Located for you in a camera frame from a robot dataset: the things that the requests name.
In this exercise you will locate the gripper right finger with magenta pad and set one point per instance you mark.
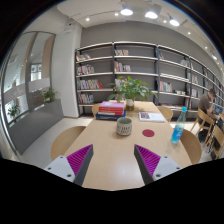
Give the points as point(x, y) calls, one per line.
point(152, 166)

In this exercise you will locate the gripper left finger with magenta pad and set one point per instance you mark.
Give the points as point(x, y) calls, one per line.
point(73, 167)

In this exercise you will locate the blue plastic water bottle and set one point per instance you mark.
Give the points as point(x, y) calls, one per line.
point(179, 127)

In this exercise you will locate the wooden chair front left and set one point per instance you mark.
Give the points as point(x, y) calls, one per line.
point(64, 140)

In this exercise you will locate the red round coaster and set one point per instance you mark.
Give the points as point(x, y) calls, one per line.
point(148, 133)

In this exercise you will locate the wooden chair front right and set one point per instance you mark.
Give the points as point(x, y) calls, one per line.
point(192, 146)

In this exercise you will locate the open white magazine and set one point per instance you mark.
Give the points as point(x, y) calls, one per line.
point(151, 117)

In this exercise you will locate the grey-green ceramic cup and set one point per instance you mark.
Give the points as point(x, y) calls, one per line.
point(124, 126)

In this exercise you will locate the wooden chair back right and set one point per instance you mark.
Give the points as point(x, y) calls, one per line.
point(166, 112)

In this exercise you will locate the dark blue bottom book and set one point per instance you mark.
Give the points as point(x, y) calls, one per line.
point(109, 117)

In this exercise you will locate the wooden chair back left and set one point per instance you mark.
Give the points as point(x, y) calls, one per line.
point(95, 109)

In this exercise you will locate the red middle book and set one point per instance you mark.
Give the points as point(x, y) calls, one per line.
point(111, 111)

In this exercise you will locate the wooden folding chair of person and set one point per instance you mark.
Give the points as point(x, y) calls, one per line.
point(205, 122)

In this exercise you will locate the pink top book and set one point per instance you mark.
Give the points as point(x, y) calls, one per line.
point(107, 104)

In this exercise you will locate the wooden folding chair far right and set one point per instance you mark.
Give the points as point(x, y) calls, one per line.
point(216, 143)

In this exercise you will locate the potted plant by window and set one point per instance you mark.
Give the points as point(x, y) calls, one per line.
point(49, 95)

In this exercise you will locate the green potted plant on table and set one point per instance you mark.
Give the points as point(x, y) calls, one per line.
point(129, 89)

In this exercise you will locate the potted plant far left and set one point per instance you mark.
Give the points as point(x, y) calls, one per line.
point(14, 111)

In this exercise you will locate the seated person in brown shirt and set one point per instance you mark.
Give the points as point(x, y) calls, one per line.
point(206, 102)

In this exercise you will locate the large grey bookshelf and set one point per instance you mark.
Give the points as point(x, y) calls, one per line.
point(176, 79)

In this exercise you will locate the ceiling spotlight right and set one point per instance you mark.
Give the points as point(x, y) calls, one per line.
point(173, 21)

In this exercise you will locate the ceiling spotlight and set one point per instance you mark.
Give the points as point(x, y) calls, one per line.
point(126, 12)
point(173, 21)
point(151, 15)

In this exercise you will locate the ceiling spotlight middle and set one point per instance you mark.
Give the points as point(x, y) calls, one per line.
point(151, 15)

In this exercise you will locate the ceiling spotlight left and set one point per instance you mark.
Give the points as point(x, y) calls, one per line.
point(126, 12)

